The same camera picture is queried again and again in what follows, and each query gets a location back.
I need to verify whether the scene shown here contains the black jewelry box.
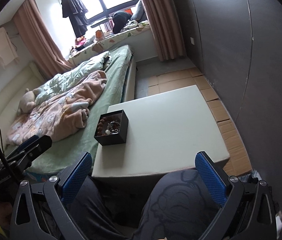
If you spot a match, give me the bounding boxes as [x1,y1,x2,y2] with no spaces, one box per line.
[94,110,129,146]

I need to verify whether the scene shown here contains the brown rudraksha bead bracelet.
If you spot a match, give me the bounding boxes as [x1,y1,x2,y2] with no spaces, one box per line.
[96,113,122,136]

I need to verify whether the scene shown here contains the flattened cardboard floor sheets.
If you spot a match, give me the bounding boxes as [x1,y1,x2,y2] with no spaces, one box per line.
[147,67,252,176]

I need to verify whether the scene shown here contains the green bed sheet mattress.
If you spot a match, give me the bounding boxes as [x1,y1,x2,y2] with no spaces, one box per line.
[28,45,133,174]

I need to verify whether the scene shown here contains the dark fabric on floor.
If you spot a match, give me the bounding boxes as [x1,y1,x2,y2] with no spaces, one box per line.
[239,170,262,183]

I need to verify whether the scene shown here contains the cream padded headboard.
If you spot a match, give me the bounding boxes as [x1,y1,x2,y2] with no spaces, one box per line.
[0,61,46,147]

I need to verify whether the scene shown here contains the plush toy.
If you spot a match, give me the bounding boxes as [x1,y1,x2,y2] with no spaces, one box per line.
[17,88,42,115]

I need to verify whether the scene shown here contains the pink fleece blanket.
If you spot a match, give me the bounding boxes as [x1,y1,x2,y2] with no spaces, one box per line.
[5,70,107,145]

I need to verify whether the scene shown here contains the light green floral duvet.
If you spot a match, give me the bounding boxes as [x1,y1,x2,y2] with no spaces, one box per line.
[35,51,111,106]

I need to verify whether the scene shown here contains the white foam table pad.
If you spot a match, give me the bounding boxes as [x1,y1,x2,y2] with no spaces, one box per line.
[92,95,223,178]

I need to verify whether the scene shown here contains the pink curtain left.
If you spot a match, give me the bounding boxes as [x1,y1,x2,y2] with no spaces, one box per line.
[12,0,74,80]

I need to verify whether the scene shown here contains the pink curtain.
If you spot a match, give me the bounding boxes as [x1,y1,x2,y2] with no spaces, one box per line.
[142,0,186,61]
[12,0,74,80]

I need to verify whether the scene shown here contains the hanging beige cloth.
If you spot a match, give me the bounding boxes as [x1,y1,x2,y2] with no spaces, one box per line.
[0,27,19,69]

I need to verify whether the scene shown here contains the floral window seat cushion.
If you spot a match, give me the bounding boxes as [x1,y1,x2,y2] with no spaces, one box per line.
[68,20,150,66]

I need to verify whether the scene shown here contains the hanging black clothes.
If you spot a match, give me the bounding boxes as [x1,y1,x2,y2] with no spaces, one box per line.
[61,0,88,38]

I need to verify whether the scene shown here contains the black bag on sill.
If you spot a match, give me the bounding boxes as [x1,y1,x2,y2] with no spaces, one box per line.
[112,11,132,34]

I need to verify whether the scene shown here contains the grey pillow on sill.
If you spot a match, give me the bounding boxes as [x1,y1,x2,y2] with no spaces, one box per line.
[130,0,147,23]

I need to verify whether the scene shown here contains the pink curtain right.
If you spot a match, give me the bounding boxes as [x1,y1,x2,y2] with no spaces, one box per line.
[142,0,186,61]

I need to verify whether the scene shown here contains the cream bed frame side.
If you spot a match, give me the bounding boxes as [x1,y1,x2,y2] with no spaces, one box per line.
[122,56,137,102]

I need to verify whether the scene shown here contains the white wall socket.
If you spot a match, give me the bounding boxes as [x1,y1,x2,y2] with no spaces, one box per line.
[190,37,195,45]

